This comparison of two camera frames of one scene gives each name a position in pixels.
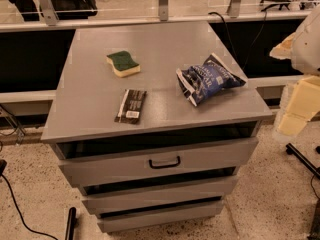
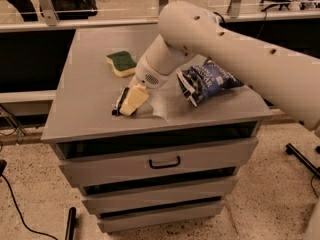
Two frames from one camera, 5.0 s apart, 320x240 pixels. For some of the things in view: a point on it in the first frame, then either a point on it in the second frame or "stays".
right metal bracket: [233, 9] stays
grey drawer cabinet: [130, 141] stays
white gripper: [308, 52] -> [147, 74]
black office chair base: [283, 2] stays
